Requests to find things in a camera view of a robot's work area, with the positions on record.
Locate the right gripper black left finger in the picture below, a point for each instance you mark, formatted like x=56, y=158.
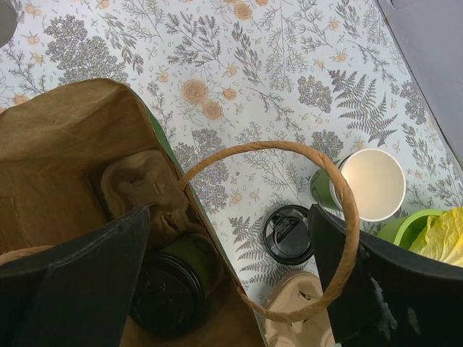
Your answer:
x=77, y=293

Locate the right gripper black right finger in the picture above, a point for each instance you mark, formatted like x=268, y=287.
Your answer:
x=398, y=298

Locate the brown pulp cup carrier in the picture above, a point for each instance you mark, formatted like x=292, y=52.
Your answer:
x=145, y=179

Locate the green paper coffee cup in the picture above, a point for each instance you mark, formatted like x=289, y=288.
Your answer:
x=196, y=254

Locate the grey straw holder cup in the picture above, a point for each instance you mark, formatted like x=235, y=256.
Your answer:
x=8, y=21

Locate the yellow cabbage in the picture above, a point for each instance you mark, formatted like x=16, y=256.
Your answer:
x=441, y=238

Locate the floral patterned table mat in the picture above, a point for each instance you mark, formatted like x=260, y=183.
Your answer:
x=222, y=73

